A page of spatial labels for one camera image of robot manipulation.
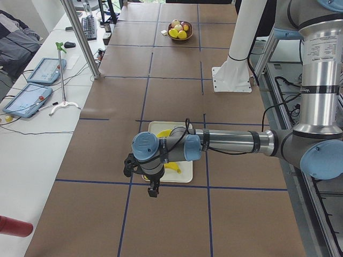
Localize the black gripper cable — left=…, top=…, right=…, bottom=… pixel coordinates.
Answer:
left=160, top=117, right=258, bottom=164

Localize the blue teach pendant near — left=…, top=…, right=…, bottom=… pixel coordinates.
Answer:
left=3, top=82, right=53, bottom=118

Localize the yellow lemon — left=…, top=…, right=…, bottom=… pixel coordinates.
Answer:
left=177, top=30, right=188, bottom=40

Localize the blue teach pendant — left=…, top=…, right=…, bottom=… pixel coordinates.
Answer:
left=27, top=58, right=60, bottom=85
left=3, top=82, right=53, bottom=118

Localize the black keyboard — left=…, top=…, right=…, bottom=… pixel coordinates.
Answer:
left=81, top=16, right=97, bottom=41

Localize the reacher grabber stick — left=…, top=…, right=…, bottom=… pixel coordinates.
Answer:
left=49, top=42, right=81, bottom=116

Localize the red cylinder bottle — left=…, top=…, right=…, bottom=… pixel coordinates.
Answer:
left=1, top=216, right=33, bottom=237

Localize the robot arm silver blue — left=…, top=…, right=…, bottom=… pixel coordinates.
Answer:
left=123, top=1, right=342, bottom=197

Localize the brown wicker basket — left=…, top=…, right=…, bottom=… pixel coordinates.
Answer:
left=167, top=21, right=193, bottom=41

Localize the black computer mouse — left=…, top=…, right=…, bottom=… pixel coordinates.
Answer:
left=64, top=41, right=76, bottom=48

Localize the white rectangular bear tray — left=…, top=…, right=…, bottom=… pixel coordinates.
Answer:
left=148, top=121, right=193, bottom=183

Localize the blue teach pendant far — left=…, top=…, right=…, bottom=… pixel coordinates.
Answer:
left=27, top=58, right=60, bottom=85

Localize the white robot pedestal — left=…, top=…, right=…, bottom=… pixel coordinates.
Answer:
left=212, top=0, right=267, bottom=93

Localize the aluminium frame post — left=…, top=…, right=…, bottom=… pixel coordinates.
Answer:
left=61, top=0, right=100, bottom=79

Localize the pale green pink apple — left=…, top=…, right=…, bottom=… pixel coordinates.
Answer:
left=171, top=19, right=181, bottom=28

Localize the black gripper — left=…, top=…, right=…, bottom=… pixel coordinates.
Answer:
left=123, top=153, right=160, bottom=198

